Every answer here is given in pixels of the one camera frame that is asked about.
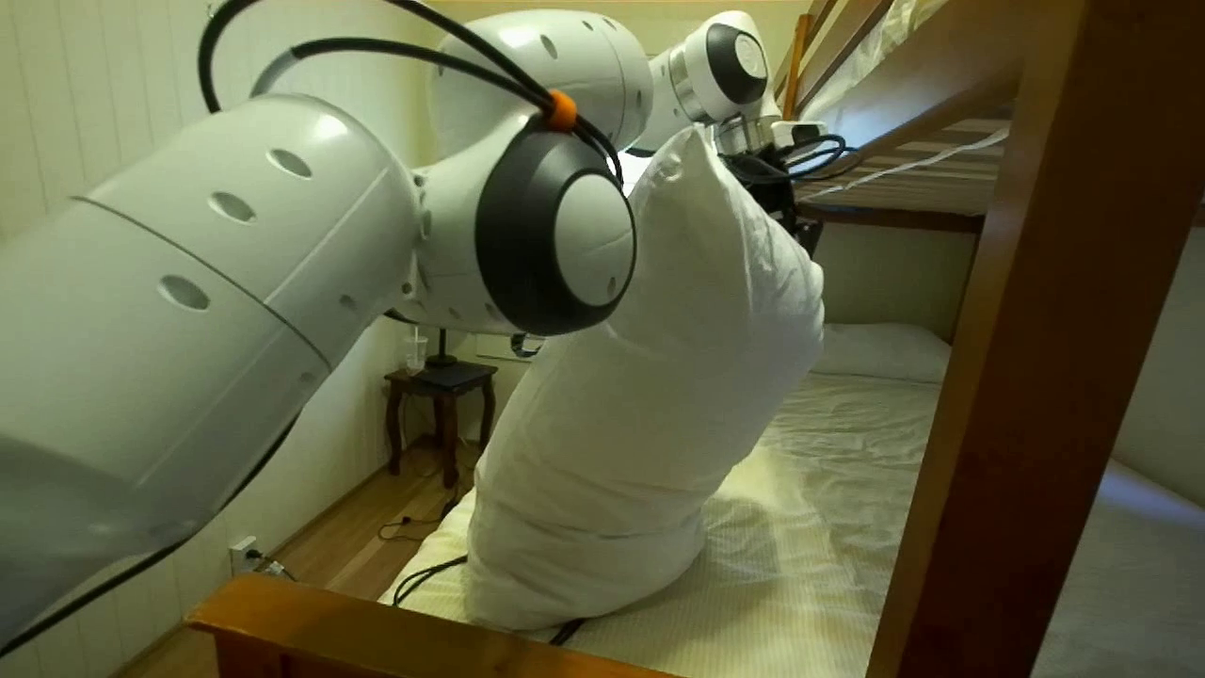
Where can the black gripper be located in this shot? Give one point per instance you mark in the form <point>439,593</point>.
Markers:
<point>773,189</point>

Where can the large white pillow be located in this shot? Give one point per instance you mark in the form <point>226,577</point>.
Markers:
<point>598,465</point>

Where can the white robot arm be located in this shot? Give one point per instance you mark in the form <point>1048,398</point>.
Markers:
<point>165,329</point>

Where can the small white far pillow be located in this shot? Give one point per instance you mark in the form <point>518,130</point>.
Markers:
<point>882,352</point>

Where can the upper bunk mattress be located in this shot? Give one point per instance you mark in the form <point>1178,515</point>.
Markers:
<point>849,43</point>

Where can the dark wooden side table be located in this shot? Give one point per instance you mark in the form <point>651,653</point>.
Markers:
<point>442,385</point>

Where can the yellow bed comforter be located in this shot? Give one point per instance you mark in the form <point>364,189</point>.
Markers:
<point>797,544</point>

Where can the wooden bunk bed frame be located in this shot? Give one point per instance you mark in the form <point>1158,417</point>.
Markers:
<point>1094,206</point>

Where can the wall power outlet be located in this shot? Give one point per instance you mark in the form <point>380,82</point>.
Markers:
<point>246,555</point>

